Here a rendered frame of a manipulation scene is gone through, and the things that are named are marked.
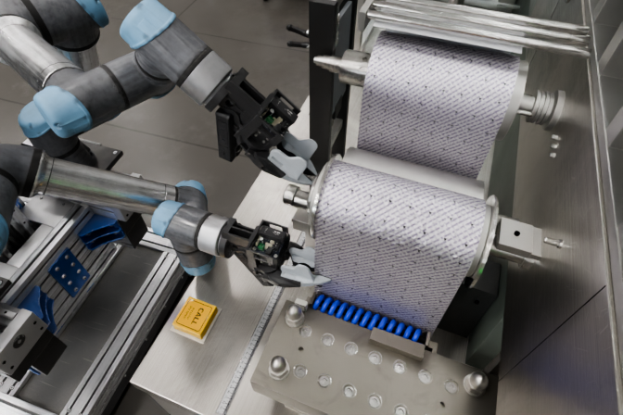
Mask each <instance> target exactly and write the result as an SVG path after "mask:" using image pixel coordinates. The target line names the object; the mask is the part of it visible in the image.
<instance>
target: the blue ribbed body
mask: <svg viewBox="0 0 623 415"><path fill-rule="evenodd" d="M318 307H320V311H321V312H323V313H325V311H326V310H327V314H328V315H331V316H332V315H333V314H334V312H335V313H336V314H335V316H336V318H339V319H340V318H341V316H342V315H343V321H349V319H350V322H351V323H353V324H356V323H357V322H358V321H359V326H362V327H364V326H365V324H366V323H367V324H366V327H367V329H369V330H373V327H376V328H378V329H381V330H383V331H386V332H389V333H393V334H396V335H398V336H401V337H404V338H406V339H409V340H412V341H415V342H416V343H419V344H425V341H426V338H425V337H424V336H422V330H421V329H420V328H418V329H416V330H415V332H413V326H412V325H409V326H408V327H407V329H406V330H405V324H404V323H403V322H401V323H400V324H399V325H398V327H397V322H396V321H395V320H392V321H391V322H390V323H389V324H388V317H384V318H383V319H382V320H381V317H380V315H379V314H375V315H374V316H373V313H372V311H370V310H369V311H367V312H366V313H365V315H364V309H363V308H359V309H358V310H357V308H356V306H354V305H353V306H350V307H349V304H348V303H346V302H345V303H343V304H342V305H341V302H340V300H336V301H335V302H334V300H333V298H332V297H328V298H326V297H325V295H319V296H318V297H317V298H315V300H314V303H313V306H312V308H313V309H315V310H316V309H317V308H318Z"/></svg>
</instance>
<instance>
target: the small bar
mask: <svg viewBox="0 0 623 415"><path fill-rule="evenodd" d="M369 343H371V344H374V345H377V346H381V347H384V348H386V349H388V350H391V351H394V352H396V353H399V354H402V355H403V356H406V357H409V358H413V359H416V360H419V361H421V360H422V359H423V356H424V352H425V347H426V346H425V345H422V344H419V343H416V342H415V341H412V340H409V339H406V338H404V337H401V336H398V335H396V334H393V333H389V332H386V331H383V330H381V329H378V328H376V327H373V330H372V333H371V336H370V340H369Z"/></svg>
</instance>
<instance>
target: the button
mask: <svg viewBox="0 0 623 415"><path fill-rule="evenodd" d="M217 312H218V309H217V307H215V306H213V305H211V304H208V303H206V302H203V301H201V300H198V299H195V298H193V297H191V296H189V297H188V299H187V300H186V302H185V303H184V306H183V307H182V309H181V311H180V312H179V314H178V315H177V317H176V319H175V320H174V322H173V324H172V325H173V327H174V328H175V329H177V330H179V331H182V332H184V333H188V334H190V335H193V336H195V337H197V338H199V339H203V337H204V335H205V333H206V332H207V330H208V329H209V327H210V325H211V323H212V321H213V319H214V317H215V316H216V314H217Z"/></svg>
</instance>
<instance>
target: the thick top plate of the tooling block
mask: <svg viewBox="0 0 623 415"><path fill-rule="evenodd" d="M292 304H295V302H292V301H290V300H286V302H285V304H284V306H283V308H282V310H281V312H280V315H279V317H278V319H277V321H276V323H275V326H274V327H273V330H272V333H271V335H270V337H269V339H268V341H267V344H266V346H265V348H264V349H263V352H262V354H261V357H260V359H259V362H258V364H257V366H256V368H255V371H254V372H253V374H252V376H251V378H250V383H251V386H252V389H253V391H255V392H257V393H259V394H262V395H264V396H267V397H269V398H271V399H274V400H276V401H278V402H281V403H283V404H285V405H288V406H290V407H291V408H294V409H297V410H300V411H302V412H304V413H307V414H309V415H496V405H497V394H498V381H499V376H496V375H493V374H491V373H488V372H485V371H482V370H479V369H476V368H473V367H471V366H468V365H465V364H463V363H461V362H458V361H455V360H452V359H450V358H445V357H442V356H441V355H438V354H435V353H432V352H430V351H427V350H425V352H424V356H423V359H422V360H421V361H419V360H416V359H413V358H409V357H406V356H403V355H402V354H399V353H396V352H394V351H391V350H388V349H386V348H384V347H381V346H377V345H374V344H371V343H369V340H370V336H371V333H372V330H369V329H366V328H363V327H362V326H359V325H356V324H353V323H351V322H348V321H343V320H342V319H339V318H336V317H333V316H331V315H328V314H325V313H323V312H321V311H318V310H315V309H312V308H307V310H306V312H305V311H303V310H302V312H303V314H304V322H303V323H302V325H300V326H299V327H298V328H292V327H289V326H288V325H287V324H286V320H285V316H286V310H287V309H288V307H289V306H290V305H292ZM275 356H282V357H283V358H285V359H286V361H287V363H288V365H289V374H288V375H287V377H286V378H285V379H284V380H282V381H276V380H274V379H273V378H272V377H271V376H270V374H269V366H270V361H271V360H272V358H273V357H275ZM473 371H482V372H484V373H485V374H486V375H487V377H488V379H489V383H488V387H487V389H486V392H485V394H484V395H483V396H480V397H474V396H471V395H469V394H468V393H467V392H466V391H465V389H464V377H465V376H466V375H468V374H471V373H472V372H473Z"/></svg>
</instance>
